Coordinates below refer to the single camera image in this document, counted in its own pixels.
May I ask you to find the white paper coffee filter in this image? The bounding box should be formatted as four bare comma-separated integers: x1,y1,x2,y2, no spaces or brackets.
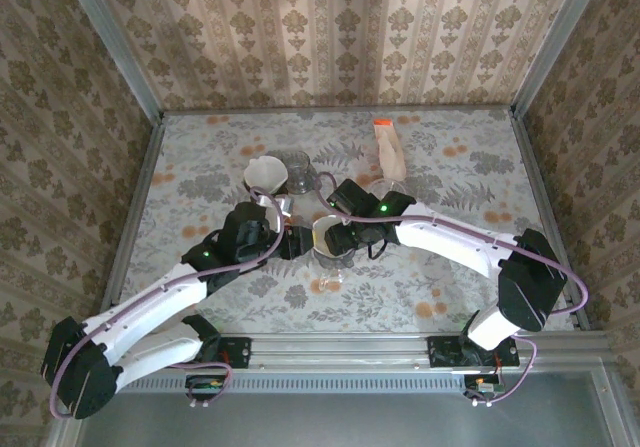
310,216,351,261
243,155,290,193

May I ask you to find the grey glass server with handle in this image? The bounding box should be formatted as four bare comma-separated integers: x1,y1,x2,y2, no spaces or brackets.
279,149,321,196

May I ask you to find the grey metal base panel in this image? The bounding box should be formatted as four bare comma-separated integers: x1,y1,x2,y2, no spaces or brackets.
47,370,631,447

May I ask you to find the grey slotted cable duct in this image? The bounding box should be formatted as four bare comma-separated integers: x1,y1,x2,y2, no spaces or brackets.
87,372,469,394

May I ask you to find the clear glass server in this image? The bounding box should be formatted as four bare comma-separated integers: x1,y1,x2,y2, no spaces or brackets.
313,264,351,292

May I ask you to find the aluminium frame post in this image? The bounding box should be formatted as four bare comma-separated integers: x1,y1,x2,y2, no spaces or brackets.
56,0,167,124
508,0,610,118

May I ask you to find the clear plastic coffee dripper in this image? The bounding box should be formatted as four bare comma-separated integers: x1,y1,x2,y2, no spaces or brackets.
369,177,406,194

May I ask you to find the coffee filter pack orange tab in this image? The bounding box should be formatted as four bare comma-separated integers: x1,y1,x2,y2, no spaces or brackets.
372,118,407,178

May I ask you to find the aluminium back table rail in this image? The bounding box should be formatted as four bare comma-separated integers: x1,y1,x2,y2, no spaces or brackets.
162,106,516,116

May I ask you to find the aluminium front mounting rail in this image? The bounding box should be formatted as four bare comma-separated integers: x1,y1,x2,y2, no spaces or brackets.
74,333,614,372

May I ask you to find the aluminium side table rail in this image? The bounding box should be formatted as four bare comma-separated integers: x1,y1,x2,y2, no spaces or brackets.
509,109,591,331
93,114,169,333

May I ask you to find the floral patterned table cover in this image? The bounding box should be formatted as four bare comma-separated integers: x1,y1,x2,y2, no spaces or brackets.
112,109,574,336

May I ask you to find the grey glass mug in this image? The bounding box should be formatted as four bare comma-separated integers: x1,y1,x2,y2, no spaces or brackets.
313,244,357,271

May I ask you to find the small control board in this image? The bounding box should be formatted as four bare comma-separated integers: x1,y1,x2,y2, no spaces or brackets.
463,374,504,401
185,374,226,402

